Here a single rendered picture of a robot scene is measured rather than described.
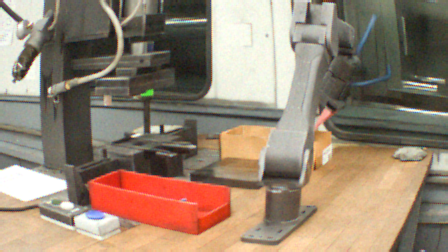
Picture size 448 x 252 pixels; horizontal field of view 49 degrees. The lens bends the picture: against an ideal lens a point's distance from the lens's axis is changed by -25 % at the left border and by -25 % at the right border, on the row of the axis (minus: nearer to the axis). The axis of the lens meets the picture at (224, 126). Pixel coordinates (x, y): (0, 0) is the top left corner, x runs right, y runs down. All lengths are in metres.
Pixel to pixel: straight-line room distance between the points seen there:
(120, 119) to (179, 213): 1.19
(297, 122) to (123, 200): 0.34
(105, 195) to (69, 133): 0.37
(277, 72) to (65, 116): 0.72
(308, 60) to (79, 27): 0.56
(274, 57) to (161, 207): 0.91
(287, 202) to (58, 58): 0.70
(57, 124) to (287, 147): 0.65
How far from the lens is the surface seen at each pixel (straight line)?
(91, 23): 1.36
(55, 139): 1.49
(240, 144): 1.51
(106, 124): 2.26
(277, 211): 1.03
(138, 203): 1.08
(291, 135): 1.04
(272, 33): 1.87
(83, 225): 1.02
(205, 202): 1.14
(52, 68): 1.46
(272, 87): 1.88
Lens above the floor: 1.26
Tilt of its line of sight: 10 degrees down
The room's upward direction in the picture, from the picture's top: 1 degrees counter-clockwise
